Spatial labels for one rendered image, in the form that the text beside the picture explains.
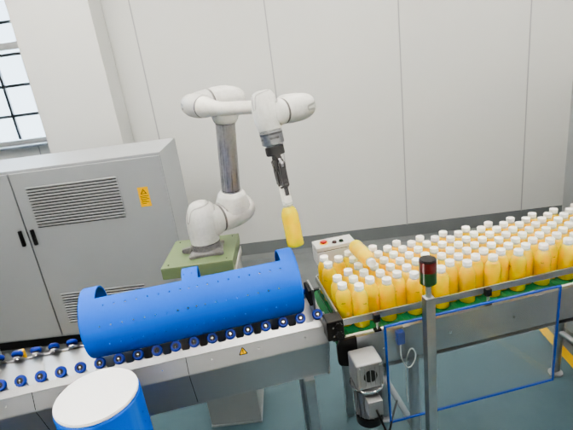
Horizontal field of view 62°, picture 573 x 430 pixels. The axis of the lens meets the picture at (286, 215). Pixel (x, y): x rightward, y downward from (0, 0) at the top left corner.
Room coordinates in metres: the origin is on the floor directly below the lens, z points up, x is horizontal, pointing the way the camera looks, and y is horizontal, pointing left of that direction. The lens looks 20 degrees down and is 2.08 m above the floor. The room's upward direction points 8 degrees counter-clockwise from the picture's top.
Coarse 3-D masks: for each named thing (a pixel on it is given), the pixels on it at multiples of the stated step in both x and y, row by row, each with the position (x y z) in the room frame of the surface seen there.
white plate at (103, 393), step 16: (112, 368) 1.46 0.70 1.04; (80, 384) 1.39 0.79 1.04; (96, 384) 1.37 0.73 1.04; (112, 384) 1.36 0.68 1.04; (128, 384) 1.35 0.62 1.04; (64, 400) 1.31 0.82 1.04; (80, 400) 1.30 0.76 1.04; (96, 400) 1.29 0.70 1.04; (112, 400) 1.28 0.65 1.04; (128, 400) 1.27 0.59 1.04; (64, 416) 1.23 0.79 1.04; (80, 416) 1.22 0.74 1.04; (96, 416) 1.21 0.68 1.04; (112, 416) 1.21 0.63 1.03
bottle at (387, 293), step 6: (384, 288) 1.72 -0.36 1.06; (390, 288) 1.71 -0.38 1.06; (384, 294) 1.71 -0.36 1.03; (390, 294) 1.71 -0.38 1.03; (384, 300) 1.71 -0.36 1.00; (390, 300) 1.70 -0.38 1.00; (384, 306) 1.71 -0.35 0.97; (390, 306) 1.70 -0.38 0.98; (384, 318) 1.72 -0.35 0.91; (390, 318) 1.70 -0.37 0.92
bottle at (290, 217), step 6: (282, 210) 1.79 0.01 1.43; (288, 210) 1.77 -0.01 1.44; (294, 210) 1.78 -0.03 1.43; (282, 216) 1.78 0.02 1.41; (288, 216) 1.76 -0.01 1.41; (294, 216) 1.76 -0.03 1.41; (282, 222) 1.79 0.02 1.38; (288, 222) 1.76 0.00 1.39; (294, 222) 1.76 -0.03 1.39; (288, 228) 1.76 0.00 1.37; (294, 228) 1.75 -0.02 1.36; (300, 228) 1.77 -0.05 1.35; (288, 234) 1.76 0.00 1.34; (294, 234) 1.75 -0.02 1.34; (300, 234) 1.76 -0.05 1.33; (288, 240) 1.76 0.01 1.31; (294, 240) 1.75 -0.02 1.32; (300, 240) 1.75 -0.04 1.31; (288, 246) 1.76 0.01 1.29; (294, 246) 1.74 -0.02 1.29; (300, 246) 1.75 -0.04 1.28
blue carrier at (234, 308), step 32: (288, 256) 1.79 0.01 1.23; (96, 288) 1.73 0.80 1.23; (160, 288) 1.68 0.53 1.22; (192, 288) 1.67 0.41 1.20; (224, 288) 1.67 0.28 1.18; (256, 288) 1.68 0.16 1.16; (288, 288) 1.69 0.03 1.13; (96, 320) 1.59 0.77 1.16; (128, 320) 1.60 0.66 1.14; (160, 320) 1.61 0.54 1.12; (192, 320) 1.62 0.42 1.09; (224, 320) 1.65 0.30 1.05; (256, 320) 1.69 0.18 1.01; (96, 352) 1.58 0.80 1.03
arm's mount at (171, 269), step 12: (228, 240) 2.45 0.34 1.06; (180, 252) 2.38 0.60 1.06; (228, 252) 2.28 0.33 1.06; (168, 264) 2.22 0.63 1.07; (180, 264) 2.20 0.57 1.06; (192, 264) 2.18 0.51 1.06; (204, 264) 2.18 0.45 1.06; (216, 264) 2.18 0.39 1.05; (228, 264) 2.17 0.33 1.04; (168, 276) 2.19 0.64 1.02; (180, 276) 2.18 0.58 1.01
